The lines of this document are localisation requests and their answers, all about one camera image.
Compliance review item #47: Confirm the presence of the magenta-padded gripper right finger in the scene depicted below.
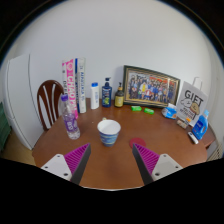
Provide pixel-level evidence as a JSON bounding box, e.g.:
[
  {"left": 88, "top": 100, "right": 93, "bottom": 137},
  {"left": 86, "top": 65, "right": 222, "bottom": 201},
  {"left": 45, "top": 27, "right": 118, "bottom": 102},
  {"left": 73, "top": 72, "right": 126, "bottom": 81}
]
[{"left": 132, "top": 143, "right": 184, "bottom": 186}]

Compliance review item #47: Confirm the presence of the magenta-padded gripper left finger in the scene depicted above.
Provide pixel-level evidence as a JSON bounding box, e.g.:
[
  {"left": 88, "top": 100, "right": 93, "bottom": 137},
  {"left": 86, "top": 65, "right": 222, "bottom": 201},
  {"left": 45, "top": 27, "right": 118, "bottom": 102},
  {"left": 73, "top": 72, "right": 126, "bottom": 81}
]
[{"left": 40, "top": 143, "right": 92, "bottom": 185}]

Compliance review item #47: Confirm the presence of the clear purple-capped water bottle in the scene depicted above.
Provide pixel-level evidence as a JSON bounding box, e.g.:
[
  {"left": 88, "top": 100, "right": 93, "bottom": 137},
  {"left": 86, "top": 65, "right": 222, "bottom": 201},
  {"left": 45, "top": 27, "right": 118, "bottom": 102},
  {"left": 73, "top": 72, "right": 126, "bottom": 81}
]
[{"left": 59, "top": 93, "right": 81, "bottom": 140}]

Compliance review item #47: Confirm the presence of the white and blue paper cup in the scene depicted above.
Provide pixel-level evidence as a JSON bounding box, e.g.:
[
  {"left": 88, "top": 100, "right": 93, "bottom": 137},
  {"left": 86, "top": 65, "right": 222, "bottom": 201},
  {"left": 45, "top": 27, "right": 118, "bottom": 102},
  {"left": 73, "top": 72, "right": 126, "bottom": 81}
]
[{"left": 96, "top": 119, "right": 122, "bottom": 148}]

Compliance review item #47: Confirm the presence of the small snack box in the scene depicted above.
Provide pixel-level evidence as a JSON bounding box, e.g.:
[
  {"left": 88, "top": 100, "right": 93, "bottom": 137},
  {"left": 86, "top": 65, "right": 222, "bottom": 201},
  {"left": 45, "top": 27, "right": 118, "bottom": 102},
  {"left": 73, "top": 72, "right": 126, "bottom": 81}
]
[{"left": 176, "top": 117, "right": 193, "bottom": 130}]

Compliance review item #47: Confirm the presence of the white remote control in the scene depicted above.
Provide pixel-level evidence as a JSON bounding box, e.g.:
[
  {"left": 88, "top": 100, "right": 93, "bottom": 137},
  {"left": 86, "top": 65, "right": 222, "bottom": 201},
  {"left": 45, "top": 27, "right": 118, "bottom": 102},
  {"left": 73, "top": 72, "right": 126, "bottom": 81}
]
[{"left": 187, "top": 131, "right": 200, "bottom": 145}]

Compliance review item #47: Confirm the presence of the blue tissue pack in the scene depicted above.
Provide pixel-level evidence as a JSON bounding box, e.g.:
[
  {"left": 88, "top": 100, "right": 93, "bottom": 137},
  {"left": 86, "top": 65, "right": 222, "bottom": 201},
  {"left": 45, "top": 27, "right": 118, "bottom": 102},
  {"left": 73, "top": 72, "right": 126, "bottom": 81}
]
[{"left": 161, "top": 103, "right": 178, "bottom": 120}]

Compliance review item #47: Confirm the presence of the blue detergent bottle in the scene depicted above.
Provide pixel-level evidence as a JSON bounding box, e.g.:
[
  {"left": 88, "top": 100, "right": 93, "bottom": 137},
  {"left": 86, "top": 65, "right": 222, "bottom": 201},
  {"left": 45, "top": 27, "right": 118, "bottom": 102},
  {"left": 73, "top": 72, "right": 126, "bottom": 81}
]
[{"left": 191, "top": 109, "right": 211, "bottom": 141}]

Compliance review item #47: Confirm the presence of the white bottle with blue cap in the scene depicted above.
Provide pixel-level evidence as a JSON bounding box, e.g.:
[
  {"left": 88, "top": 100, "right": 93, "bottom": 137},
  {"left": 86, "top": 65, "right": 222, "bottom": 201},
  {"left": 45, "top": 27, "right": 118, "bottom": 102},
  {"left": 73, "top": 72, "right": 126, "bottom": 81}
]
[{"left": 90, "top": 82, "right": 101, "bottom": 110}]

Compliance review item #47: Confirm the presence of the brown wooden chair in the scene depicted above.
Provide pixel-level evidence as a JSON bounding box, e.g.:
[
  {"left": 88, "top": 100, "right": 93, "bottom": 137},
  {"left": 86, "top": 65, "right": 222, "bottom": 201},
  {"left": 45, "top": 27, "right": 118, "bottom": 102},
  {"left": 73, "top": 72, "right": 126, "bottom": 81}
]
[{"left": 36, "top": 79, "right": 65, "bottom": 132}]

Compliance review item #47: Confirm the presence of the amber pump bottle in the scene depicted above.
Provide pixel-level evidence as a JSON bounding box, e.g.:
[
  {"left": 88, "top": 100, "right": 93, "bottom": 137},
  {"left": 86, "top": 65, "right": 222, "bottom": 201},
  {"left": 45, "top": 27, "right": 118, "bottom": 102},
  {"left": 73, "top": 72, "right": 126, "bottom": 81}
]
[{"left": 114, "top": 82, "right": 125, "bottom": 108}]

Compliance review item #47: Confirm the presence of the dark blue pump bottle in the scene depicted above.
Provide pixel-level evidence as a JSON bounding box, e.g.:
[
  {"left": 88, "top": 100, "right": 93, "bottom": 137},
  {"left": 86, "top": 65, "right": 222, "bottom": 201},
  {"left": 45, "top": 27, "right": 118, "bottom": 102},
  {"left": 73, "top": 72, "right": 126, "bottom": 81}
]
[{"left": 101, "top": 77, "right": 113, "bottom": 108}]

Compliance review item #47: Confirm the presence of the white radiator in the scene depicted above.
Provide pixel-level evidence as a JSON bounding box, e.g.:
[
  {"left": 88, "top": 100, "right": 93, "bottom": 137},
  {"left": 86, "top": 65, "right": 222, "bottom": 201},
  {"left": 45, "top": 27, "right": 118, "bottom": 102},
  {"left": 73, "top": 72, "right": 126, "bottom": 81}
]
[{"left": 207, "top": 141, "right": 224, "bottom": 162}]

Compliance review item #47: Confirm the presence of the framed group photo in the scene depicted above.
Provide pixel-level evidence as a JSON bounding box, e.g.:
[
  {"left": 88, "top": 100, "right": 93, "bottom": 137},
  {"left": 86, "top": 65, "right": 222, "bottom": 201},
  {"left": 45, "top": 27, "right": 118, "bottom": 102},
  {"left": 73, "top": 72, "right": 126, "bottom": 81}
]
[{"left": 122, "top": 64, "right": 181, "bottom": 109}]

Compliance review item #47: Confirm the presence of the white paper gift bag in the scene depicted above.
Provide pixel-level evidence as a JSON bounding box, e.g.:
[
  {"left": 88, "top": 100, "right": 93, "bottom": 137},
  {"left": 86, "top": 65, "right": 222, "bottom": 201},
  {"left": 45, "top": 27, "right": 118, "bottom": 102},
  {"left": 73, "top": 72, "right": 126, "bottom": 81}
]
[{"left": 175, "top": 77, "right": 209, "bottom": 128}]

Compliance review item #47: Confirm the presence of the green and white tube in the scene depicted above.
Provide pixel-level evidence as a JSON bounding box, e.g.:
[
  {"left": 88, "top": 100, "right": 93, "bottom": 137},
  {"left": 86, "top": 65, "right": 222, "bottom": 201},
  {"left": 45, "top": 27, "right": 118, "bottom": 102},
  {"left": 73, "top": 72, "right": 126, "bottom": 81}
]
[{"left": 74, "top": 57, "right": 88, "bottom": 114}]

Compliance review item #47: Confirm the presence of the pink and white tube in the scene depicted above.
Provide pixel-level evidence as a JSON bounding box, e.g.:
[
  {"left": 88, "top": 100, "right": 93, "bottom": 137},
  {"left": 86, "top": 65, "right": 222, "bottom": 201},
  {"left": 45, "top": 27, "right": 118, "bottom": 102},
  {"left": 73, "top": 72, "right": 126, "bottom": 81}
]
[{"left": 61, "top": 58, "right": 80, "bottom": 119}]

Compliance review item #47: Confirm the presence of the white cabinet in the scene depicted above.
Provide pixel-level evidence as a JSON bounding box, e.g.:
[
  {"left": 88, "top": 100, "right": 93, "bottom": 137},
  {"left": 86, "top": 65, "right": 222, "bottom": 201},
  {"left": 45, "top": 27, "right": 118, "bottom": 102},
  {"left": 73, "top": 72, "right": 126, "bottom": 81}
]
[{"left": 5, "top": 54, "right": 43, "bottom": 150}]

